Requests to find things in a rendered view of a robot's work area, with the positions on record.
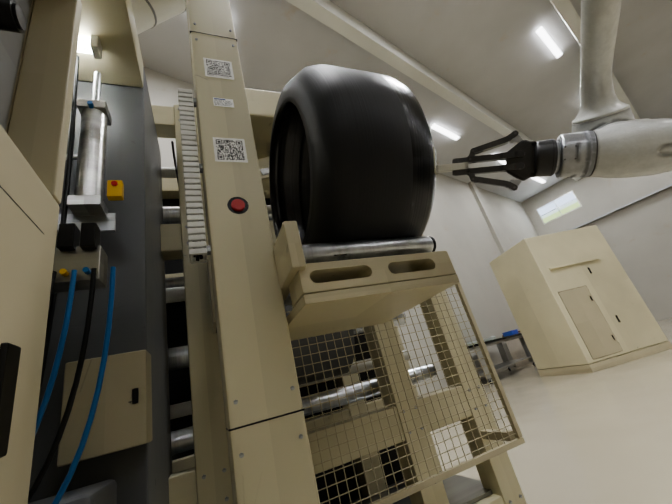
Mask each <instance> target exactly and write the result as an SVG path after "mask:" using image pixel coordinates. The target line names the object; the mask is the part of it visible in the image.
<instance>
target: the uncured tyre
mask: <svg viewBox="0 0 672 504"><path fill-rule="evenodd" d="M433 147H434V143H433V138H432V135H431V131H430V128H429V125H428V123H427V120H426V117H425V114H424V112H423V109H422V107H421V105H420V103H419V101H418V100H417V98H416V97H415V95H414V94H413V93H412V91H411V90H410V89H409V88H408V87H406V86H405V85H404V84H402V83H401V82H399V81H397V80H396V79H394V78H392V77H390V76H388V75H385V74H379V73H373V72H367V71H361V70H356V69H350V68H344V67H338V66H332V65H327V64H319V65H313V66H307V67H305V68H304V69H302V70H301V71H300V72H299V73H298V74H297V75H295V76H294V77H293V78H292V79H291V80H290V81H289V82H288V83H287V84H286V85H285V87H284V88H283V90H282V92H281V94H280V97H279V100H278V103H277V106H276V110H275V114H274V119H273V125H272V133H271V142H270V158H269V184H270V201H271V211H272V218H273V225H274V230H275V235H276V239H277V237H278V234H279V232H280V229H281V226H282V223H283V222H284V221H296V222H297V225H298V230H299V233H300V239H301V244H315V243H330V242H345V241H360V240H375V239H389V238H404V237H419V236H422V235H423V233H424V231H425V229H426V226H427V224H428V221H429V218H430V214H431V211H432V207H433V202H434V196H435V188H436V174H435V172H434V155H433Z"/></svg>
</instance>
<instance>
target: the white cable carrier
mask: <svg viewBox="0 0 672 504"><path fill-rule="evenodd" d="M178 101H179V116H180V130H181V131H180V132H181V145H182V158H183V159H182V160H183V175H184V189H185V203H186V216H187V218H186V219H187V234H188V247H189V258H190V263H191V264H196V263H207V260H208V258H207V255H211V247H210V245H208V246H207V244H206V232H205V222H204V211H203V200H202V189H201V179H200V173H203V164H199V157H198V146H197V134H196V124H195V114H194V107H197V104H196V98H193V92H192V90H191V89H182V88H178ZM203 256H205V257H203Z"/></svg>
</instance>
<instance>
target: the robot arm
mask: <svg viewBox="0 0 672 504"><path fill-rule="evenodd" d="M621 3H622V0H581V44H580V110H579V113H578V115H577V116H576V118H575V119H574V120H573V121H572V132H571V133H569V134H562V135H560V136H559V137H558V138H557V141H556V140H554V139H549V140H541V141H528V140H522V138H521V137H520V136H519V135H518V134H519V132H518V131H516V130H515V131H513V132H512V133H510V134H509V135H508V136H506V137H503V138H501V139H498V140H495V141H492V142H489V143H486V144H483V145H480V146H478V147H475V148H472V149H471V150H470V154H469V156H468V157H465V158H456V159H453V160H452V164H443V165H436V172H437V173H444V172H452V175H453V176H462V175H468V176H469V178H470V180H471V182H473V183H479V184H486V185H493V186H500V187H505V188H507V189H509V190H511V191H515V190H517V188H518V186H519V184H520V183H521V182H522V181H525V180H527V179H529V178H534V177H546V176H552V175H554V174H555V176H556V177H557V178H566V177H567V178H569V177H570V178H577V177H581V178H583V177H602V178H630V177H641V176H649V175H656V174H660V173H665V172H669V171H672V119H670V118H660V119H649V118H644V119H635V117H634V115H633V113H632V111H631V108H630V105H629V104H626V103H623V102H621V101H620V100H619V99H618V98H617V97H616V95H615V92H614V87H613V81H612V65H613V56H614V49H615V43H616V36H617V29H618V23H619V16H620V10H621ZM508 143H510V144H514V143H517V144H516V145H515V146H514V147H513V148H511V149H510V150H509V151H508V152H504V153H499V154H489V155H480V156H475V155H476V154H479V153H482V152H485V151H488V150H491V149H494V148H497V147H500V146H503V145H506V144H508ZM492 161H506V164H505V165H499V166H489V167H479V168H469V169H468V164H471V163H482V162H492ZM498 172H507V173H508V174H510V175H511V176H513V177H515V178H517V180H510V181H505V180H498V179H491V178H484V177H476V176H475V175H476V174H487V173H498Z"/></svg>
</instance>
